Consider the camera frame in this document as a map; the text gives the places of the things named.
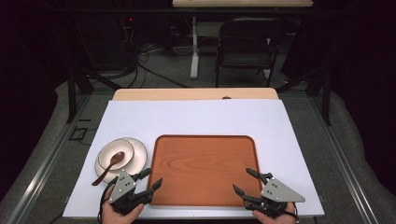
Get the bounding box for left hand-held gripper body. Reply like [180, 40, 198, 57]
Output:
[107, 169, 148, 217]

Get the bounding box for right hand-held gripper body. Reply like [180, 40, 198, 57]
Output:
[244, 176, 306, 217]

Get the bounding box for person's right hand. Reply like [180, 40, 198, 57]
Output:
[252, 203, 298, 224]

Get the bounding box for person's left hand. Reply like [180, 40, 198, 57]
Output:
[101, 197, 146, 224]

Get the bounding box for white plate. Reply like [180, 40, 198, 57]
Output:
[93, 136, 149, 184]

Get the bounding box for brown wooden spoon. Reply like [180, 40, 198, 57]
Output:
[91, 150, 126, 188]

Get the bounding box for white bowl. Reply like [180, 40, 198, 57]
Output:
[97, 139, 135, 172]

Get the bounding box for brown wooden tray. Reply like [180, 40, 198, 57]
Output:
[147, 133, 263, 207]

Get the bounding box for black floor socket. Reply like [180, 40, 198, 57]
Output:
[68, 126, 89, 142]

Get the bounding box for white table mat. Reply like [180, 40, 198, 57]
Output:
[63, 99, 326, 219]

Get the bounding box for light wooden table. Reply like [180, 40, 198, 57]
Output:
[111, 87, 280, 102]

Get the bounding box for black metal stand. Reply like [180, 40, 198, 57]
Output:
[65, 66, 123, 124]
[275, 66, 332, 127]

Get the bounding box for white desk leg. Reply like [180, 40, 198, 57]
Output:
[189, 16, 201, 80]

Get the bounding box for black folding chair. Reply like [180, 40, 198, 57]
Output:
[214, 16, 282, 89]

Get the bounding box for light wooden desk top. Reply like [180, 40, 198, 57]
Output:
[172, 0, 315, 8]

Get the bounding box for aluminium floor rail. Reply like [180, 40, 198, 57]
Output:
[6, 92, 92, 224]
[310, 92, 379, 224]

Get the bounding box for black floor cables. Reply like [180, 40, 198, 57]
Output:
[117, 36, 191, 90]

